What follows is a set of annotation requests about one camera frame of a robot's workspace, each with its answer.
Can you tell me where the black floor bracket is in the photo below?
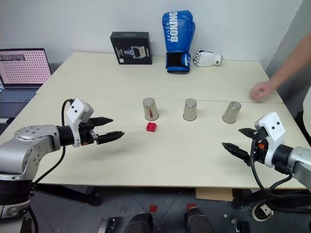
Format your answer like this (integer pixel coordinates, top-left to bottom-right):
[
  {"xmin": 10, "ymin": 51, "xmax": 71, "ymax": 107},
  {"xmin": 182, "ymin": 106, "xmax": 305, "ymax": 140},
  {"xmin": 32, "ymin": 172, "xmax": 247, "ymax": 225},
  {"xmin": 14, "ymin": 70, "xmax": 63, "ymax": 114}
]
[
  {"xmin": 230, "ymin": 218, "xmax": 251, "ymax": 233},
  {"xmin": 98, "ymin": 216, "xmax": 122, "ymax": 233}
]

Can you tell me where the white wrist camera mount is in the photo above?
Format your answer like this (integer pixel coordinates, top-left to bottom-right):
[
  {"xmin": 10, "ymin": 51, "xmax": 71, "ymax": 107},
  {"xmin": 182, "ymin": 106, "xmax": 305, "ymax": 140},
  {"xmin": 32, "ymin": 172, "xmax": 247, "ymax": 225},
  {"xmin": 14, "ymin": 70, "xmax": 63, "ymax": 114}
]
[
  {"xmin": 66, "ymin": 98, "xmax": 95, "ymax": 148},
  {"xmin": 254, "ymin": 112, "xmax": 286, "ymax": 168}
]

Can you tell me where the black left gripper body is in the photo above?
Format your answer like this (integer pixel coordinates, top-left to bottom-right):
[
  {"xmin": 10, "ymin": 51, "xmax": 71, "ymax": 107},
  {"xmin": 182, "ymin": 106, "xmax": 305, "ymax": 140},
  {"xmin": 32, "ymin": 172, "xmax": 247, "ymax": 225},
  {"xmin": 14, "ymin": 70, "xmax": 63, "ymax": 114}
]
[{"xmin": 78, "ymin": 118, "xmax": 99, "ymax": 147}]

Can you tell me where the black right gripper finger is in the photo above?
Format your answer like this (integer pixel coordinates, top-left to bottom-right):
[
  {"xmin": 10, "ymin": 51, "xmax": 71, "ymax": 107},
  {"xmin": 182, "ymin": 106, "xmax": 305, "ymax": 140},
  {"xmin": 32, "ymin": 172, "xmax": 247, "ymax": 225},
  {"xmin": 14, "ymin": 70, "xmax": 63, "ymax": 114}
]
[
  {"xmin": 238, "ymin": 127, "xmax": 256, "ymax": 140},
  {"xmin": 221, "ymin": 142, "xmax": 250, "ymax": 163}
]

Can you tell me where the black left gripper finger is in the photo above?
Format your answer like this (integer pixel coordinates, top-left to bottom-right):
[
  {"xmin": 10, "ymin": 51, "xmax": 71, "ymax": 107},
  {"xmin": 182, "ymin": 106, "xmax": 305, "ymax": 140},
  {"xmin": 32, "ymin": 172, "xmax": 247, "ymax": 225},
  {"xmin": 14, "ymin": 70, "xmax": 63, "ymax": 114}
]
[
  {"xmin": 97, "ymin": 131, "xmax": 125, "ymax": 146},
  {"xmin": 92, "ymin": 116, "xmax": 114, "ymax": 127}
]

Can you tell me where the black product box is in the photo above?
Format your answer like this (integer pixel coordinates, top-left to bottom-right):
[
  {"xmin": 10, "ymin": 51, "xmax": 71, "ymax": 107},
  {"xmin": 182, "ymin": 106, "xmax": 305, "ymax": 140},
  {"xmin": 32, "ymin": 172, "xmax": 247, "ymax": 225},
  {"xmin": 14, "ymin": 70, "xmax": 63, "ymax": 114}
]
[{"xmin": 109, "ymin": 31, "xmax": 153, "ymax": 66}]

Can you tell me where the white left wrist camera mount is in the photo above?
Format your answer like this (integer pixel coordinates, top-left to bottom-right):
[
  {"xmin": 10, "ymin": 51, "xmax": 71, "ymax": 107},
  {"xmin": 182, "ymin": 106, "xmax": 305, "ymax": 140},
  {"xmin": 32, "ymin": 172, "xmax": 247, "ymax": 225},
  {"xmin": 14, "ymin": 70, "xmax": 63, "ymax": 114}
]
[{"xmin": 66, "ymin": 98, "xmax": 95, "ymax": 148}]

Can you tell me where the open laptop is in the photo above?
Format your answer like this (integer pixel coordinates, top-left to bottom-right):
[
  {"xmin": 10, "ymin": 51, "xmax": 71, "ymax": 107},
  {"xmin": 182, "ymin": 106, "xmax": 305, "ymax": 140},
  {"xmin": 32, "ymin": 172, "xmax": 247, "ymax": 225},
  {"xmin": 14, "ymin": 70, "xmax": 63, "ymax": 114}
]
[{"xmin": 0, "ymin": 48, "xmax": 53, "ymax": 122}]

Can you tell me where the brown cardboard piece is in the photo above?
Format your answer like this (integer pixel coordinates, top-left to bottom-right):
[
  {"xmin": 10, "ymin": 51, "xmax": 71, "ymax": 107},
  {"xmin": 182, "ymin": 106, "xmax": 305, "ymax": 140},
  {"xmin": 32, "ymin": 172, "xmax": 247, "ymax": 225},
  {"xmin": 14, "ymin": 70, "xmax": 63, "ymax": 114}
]
[{"xmin": 195, "ymin": 187, "xmax": 234, "ymax": 202}]

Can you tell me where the dark rounded shape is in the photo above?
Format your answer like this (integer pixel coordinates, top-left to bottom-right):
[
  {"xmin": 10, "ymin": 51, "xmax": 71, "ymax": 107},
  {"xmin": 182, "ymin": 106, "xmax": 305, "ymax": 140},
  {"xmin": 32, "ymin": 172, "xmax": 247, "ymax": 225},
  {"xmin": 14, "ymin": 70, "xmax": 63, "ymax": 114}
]
[
  {"xmin": 122, "ymin": 213, "xmax": 154, "ymax": 233},
  {"xmin": 183, "ymin": 206, "xmax": 215, "ymax": 233}
]

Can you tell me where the upturned steel cup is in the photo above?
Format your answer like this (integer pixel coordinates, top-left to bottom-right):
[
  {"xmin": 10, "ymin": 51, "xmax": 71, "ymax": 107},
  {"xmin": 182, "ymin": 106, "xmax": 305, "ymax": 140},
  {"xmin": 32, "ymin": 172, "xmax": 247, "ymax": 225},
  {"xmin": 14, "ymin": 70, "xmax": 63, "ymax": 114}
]
[
  {"xmin": 142, "ymin": 97, "xmax": 160, "ymax": 121},
  {"xmin": 182, "ymin": 98, "xmax": 198, "ymax": 122},
  {"xmin": 221, "ymin": 100, "xmax": 242, "ymax": 125}
]

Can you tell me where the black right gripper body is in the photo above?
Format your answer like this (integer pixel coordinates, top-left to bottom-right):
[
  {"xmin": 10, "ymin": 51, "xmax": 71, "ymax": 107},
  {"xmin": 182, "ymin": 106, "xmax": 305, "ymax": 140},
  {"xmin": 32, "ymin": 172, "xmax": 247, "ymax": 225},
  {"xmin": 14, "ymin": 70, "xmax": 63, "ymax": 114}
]
[{"xmin": 247, "ymin": 127, "xmax": 269, "ymax": 166}]

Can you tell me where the blue boxing glove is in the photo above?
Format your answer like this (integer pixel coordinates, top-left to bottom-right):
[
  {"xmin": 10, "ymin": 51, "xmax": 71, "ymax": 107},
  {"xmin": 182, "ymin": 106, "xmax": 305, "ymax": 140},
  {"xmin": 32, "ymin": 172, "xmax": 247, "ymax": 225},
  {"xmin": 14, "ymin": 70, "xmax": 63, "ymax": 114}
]
[{"xmin": 161, "ymin": 10, "xmax": 196, "ymax": 74}]

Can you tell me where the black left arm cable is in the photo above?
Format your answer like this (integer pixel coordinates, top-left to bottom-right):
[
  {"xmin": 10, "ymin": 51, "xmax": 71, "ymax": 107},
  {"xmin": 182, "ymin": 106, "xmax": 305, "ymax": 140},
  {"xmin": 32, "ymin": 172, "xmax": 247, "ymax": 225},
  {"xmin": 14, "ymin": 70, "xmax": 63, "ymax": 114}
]
[{"xmin": 31, "ymin": 98, "xmax": 76, "ymax": 189}]

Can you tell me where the black table leg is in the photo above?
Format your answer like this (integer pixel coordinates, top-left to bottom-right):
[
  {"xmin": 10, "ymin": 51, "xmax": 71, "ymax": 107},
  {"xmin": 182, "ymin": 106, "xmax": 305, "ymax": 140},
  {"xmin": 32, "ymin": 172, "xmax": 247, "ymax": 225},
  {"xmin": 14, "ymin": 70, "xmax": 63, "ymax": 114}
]
[
  {"xmin": 232, "ymin": 188, "xmax": 311, "ymax": 211},
  {"xmin": 33, "ymin": 185, "xmax": 103, "ymax": 207}
]

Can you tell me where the white robotic hand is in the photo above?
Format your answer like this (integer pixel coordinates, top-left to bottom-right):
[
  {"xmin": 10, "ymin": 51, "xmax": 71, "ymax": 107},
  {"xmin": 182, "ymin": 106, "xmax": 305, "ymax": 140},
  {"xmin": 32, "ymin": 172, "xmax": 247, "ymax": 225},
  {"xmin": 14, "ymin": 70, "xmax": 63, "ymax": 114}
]
[{"xmin": 193, "ymin": 50, "xmax": 225, "ymax": 68}]

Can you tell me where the person's bare hand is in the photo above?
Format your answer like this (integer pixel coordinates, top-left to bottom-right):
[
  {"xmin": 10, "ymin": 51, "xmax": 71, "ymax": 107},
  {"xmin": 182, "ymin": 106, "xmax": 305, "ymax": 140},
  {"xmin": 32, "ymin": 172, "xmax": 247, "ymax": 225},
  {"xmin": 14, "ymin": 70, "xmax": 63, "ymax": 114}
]
[{"xmin": 250, "ymin": 80, "xmax": 275, "ymax": 100}]

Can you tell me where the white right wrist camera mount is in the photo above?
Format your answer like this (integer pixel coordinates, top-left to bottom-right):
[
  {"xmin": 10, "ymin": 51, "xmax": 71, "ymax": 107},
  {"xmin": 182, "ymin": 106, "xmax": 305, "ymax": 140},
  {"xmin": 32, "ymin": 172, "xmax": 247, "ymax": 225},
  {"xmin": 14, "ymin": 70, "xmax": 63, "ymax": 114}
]
[{"xmin": 254, "ymin": 112, "xmax": 286, "ymax": 168}]

